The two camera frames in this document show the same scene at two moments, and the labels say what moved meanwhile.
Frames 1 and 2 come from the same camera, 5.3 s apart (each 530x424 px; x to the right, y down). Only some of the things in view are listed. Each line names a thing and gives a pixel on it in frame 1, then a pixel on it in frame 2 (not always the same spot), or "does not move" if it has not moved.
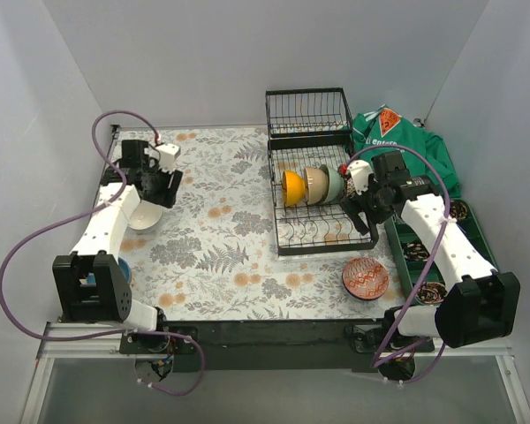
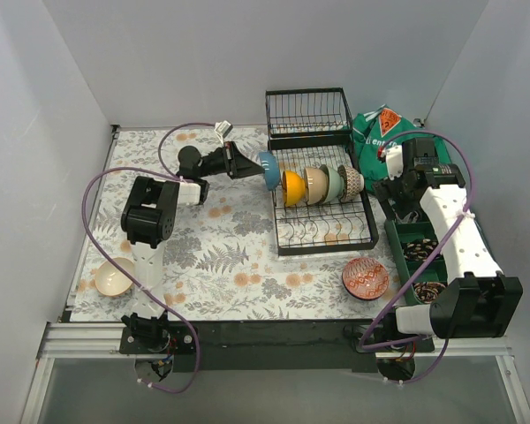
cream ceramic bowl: (315, 185) does not move
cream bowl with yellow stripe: (293, 188) does not move
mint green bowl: (336, 184) does not move
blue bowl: (124, 268) to (270, 168)
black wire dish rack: (310, 140) does not move
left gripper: (170, 190) to (231, 160)
